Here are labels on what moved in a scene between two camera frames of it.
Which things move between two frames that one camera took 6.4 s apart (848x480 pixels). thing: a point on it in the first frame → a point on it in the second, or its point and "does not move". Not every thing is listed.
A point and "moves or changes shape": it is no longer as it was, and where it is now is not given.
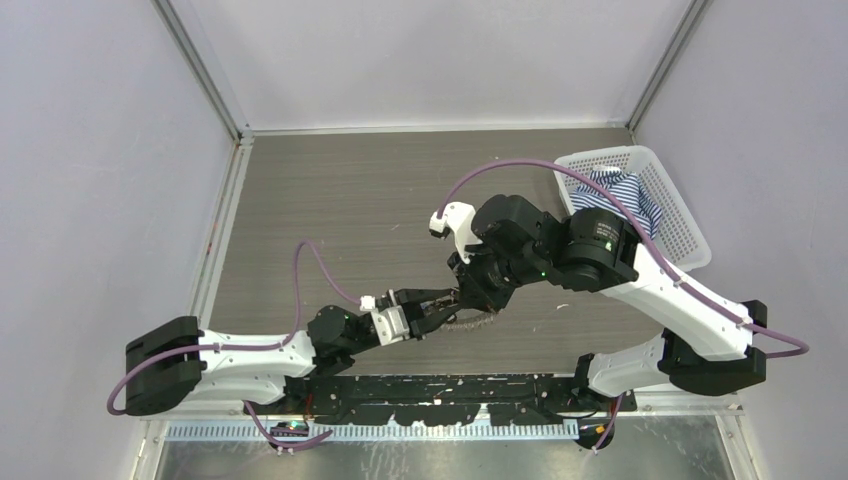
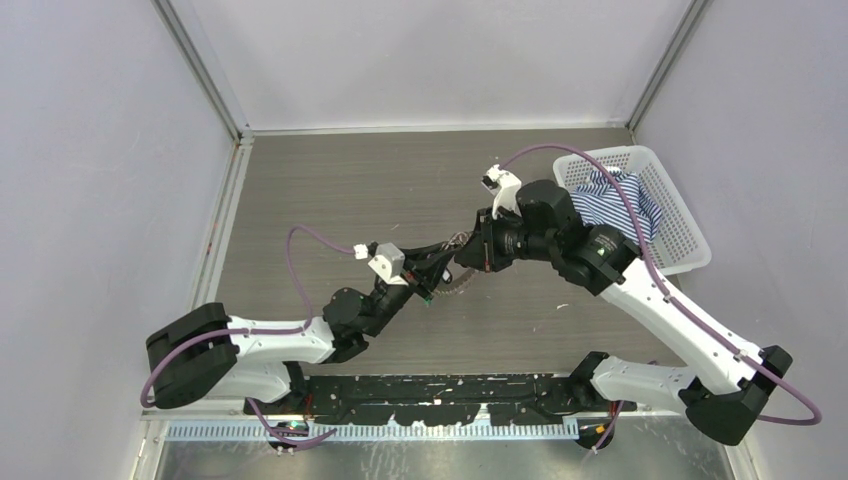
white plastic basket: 678,237 does not move
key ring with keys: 471,318 moves or changes shape
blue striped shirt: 626,189 does not move
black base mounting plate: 480,400 does not move
